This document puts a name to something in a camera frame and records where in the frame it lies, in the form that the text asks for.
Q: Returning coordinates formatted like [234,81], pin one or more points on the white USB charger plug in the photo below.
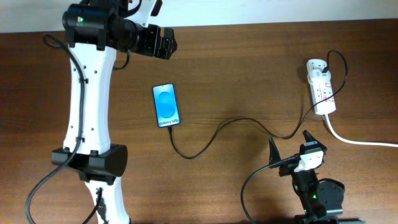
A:
[320,75]

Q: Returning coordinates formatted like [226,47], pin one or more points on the white power strip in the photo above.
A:
[321,92]

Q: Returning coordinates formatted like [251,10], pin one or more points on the blue Galaxy smartphone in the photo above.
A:
[166,106]

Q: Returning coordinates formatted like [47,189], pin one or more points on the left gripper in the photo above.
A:
[152,47]

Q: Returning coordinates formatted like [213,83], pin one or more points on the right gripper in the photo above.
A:
[274,154]

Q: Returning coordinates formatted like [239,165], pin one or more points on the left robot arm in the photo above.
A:
[95,32]

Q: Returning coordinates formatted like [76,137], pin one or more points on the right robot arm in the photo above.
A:
[321,199]

